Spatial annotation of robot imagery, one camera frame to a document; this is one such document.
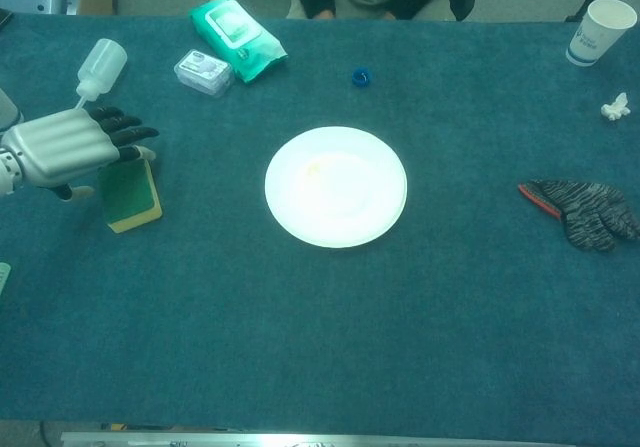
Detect grey striped knit glove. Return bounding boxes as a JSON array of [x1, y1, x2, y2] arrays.
[[517, 178, 640, 254]]

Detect white paper cup blue print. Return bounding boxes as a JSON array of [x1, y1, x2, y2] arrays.
[[565, 0, 639, 68]]

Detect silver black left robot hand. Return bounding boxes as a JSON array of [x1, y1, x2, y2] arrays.
[[0, 106, 160, 202]]

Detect aluminium frame rail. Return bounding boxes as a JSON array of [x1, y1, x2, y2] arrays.
[[59, 430, 576, 447]]

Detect teal table cloth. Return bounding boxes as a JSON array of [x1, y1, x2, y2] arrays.
[[0, 11, 640, 441]]

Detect clear plastic swab box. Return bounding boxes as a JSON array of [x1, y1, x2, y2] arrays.
[[173, 48, 236, 100]]

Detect translucent white squeeze bottle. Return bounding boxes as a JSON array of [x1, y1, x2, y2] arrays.
[[73, 38, 129, 112]]

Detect white round plate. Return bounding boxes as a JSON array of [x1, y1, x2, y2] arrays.
[[264, 126, 409, 249]]

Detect green wet wipes pack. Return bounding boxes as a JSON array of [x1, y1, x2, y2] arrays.
[[187, 0, 289, 86]]

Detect white cup blue rim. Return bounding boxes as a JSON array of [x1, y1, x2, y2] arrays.
[[0, 86, 25, 131]]

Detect green and yellow sponge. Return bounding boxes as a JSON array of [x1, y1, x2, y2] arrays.
[[97, 158, 164, 234]]

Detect crumpled white tissue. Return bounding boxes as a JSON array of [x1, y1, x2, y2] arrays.
[[600, 92, 631, 123]]

